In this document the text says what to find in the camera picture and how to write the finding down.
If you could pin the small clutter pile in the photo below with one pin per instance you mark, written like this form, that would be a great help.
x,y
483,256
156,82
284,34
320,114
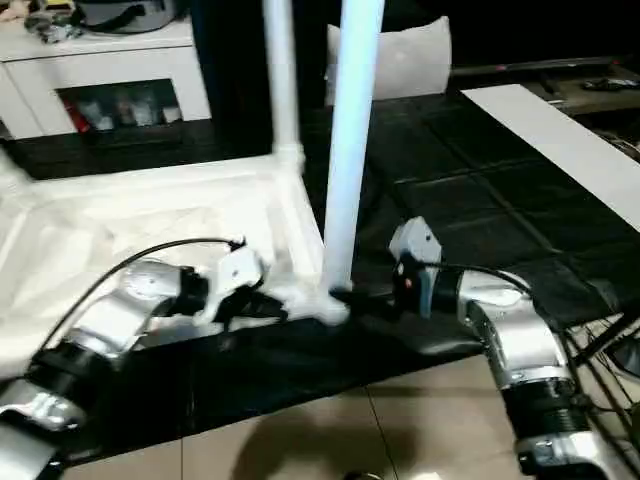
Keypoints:
x,y
50,24

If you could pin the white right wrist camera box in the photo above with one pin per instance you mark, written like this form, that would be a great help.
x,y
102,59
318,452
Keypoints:
x,y
414,245

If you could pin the white plastic table top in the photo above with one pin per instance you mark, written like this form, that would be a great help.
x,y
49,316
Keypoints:
x,y
110,240

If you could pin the white flat board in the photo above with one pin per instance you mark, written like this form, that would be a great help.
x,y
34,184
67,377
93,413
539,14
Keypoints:
x,y
570,140

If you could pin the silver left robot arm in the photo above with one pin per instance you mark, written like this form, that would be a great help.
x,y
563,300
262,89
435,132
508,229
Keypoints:
x,y
90,350

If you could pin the white glass-door cabinet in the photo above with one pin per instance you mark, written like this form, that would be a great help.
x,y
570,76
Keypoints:
x,y
110,80

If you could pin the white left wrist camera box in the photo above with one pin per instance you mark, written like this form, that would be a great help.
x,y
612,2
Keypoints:
x,y
238,272

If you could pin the black work mat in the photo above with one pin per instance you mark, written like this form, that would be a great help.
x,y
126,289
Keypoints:
x,y
480,200

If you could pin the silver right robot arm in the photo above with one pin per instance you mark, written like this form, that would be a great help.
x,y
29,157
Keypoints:
x,y
520,350

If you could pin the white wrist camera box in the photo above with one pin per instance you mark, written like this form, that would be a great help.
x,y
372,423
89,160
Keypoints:
x,y
414,245
238,272

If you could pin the dark bag on cabinet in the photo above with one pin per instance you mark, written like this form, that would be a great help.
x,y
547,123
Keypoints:
x,y
125,14

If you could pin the white plastic table leg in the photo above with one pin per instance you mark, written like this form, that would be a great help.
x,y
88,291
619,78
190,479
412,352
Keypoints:
x,y
8,172
283,80
350,140

